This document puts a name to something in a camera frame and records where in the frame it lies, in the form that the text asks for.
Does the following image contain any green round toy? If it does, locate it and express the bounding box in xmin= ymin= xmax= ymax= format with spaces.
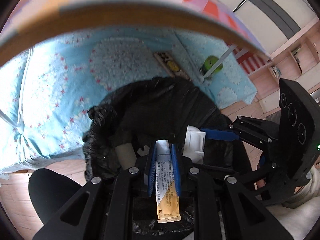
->
xmin=200 ymin=55 xmax=223 ymax=77

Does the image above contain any white plastic box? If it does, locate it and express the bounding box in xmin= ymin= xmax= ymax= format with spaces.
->
xmin=183 ymin=126 xmax=206 ymax=164

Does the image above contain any light grey zip jacket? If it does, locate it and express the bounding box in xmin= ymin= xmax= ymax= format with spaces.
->
xmin=267 ymin=166 xmax=319 ymax=239

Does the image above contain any person's right hand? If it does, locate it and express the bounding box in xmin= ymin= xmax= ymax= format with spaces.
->
xmin=255 ymin=179 xmax=266 ymax=189

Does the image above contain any yellow black flat package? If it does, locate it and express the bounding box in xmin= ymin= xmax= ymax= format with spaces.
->
xmin=153 ymin=52 xmax=191 ymax=81

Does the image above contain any white sliding-door wardrobe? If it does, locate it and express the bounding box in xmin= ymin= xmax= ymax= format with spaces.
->
xmin=219 ymin=0 xmax=316 ymax=54

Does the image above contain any colourful foam puzzle mat board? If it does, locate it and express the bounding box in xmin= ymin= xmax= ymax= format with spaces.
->
xmin=1 ymin=0 xmax=269 ymax=63

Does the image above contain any white table leg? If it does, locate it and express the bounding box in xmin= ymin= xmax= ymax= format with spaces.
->
xmin=201 ymin=44 xmax=237 ymax=82

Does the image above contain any pink wooden corner shelf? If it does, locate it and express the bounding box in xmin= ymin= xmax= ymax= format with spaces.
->
xmin=249 ymin=17 xmax=319 ymax=116

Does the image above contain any orange white ointment tube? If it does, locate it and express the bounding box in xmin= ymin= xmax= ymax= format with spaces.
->
xmin=155 ymin=140 xmax=181 ymax=224

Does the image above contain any black bag-lined trash bin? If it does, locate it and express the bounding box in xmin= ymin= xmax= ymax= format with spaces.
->
xmin=82 ymin=76 xmax=251 ymax=237

